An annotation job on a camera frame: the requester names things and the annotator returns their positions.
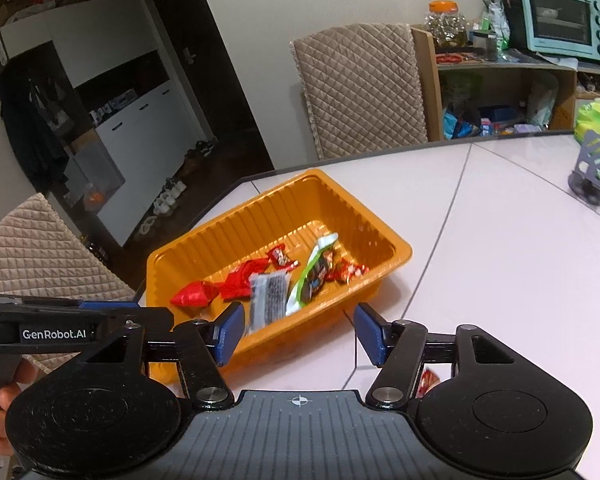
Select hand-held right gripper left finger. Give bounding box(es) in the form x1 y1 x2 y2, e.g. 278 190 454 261
82 302 244 409

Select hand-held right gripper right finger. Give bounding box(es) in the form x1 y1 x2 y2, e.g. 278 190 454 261
354 302 518 409

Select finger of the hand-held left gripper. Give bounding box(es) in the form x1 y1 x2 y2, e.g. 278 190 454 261
80 301 177 346

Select clear grey snack packet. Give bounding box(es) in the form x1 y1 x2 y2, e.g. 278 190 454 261
247 272 288 336

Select large puffy red packet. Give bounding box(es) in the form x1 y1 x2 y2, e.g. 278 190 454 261
170 280 222 308

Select red white patterned candy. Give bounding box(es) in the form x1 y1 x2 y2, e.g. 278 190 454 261
324 259 370 286

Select orange plastic tray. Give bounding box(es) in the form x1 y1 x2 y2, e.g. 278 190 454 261
145 169 413 386

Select person's left hand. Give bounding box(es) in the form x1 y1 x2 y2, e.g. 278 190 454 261
0 357 38 456

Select flat red snack packet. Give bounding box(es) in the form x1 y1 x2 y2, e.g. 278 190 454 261
220 259 271 302

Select small red candy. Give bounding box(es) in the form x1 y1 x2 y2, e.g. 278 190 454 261
417 367 441 398

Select beige quilted chair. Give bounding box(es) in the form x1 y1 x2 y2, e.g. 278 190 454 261
0 192 137 371
289 23 428 161

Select white green snack packet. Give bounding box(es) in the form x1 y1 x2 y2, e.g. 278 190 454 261
286 232 340 317

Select row of shoes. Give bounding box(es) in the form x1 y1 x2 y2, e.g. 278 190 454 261
139 137 218 241

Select clear plastic storage bin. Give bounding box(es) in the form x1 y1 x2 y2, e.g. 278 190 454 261
64 152 127 217

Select white cabinet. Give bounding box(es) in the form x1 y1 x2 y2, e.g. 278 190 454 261
0 2 191 248

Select dark hanging coat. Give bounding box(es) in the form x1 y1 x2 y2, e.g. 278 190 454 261
0 67 72 192

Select dark blue box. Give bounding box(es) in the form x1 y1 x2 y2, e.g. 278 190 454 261
480 105 514 124

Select wooden shelf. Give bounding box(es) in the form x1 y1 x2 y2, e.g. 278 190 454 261
411 25 600 142

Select grey phone stand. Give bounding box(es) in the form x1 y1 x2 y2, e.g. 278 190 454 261
569 130 600 206

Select white plastic bag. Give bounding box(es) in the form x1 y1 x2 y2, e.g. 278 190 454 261
526 80 561 128

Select metal can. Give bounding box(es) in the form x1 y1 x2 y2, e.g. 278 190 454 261
471 30 498 62

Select glass jar orange lid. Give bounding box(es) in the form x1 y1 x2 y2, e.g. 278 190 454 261
424 1 468 48

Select green white snack bag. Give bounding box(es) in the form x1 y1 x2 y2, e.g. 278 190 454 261
480 0 512 52

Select mint toaster oven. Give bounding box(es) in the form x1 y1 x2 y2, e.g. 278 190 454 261
517 0 600 63

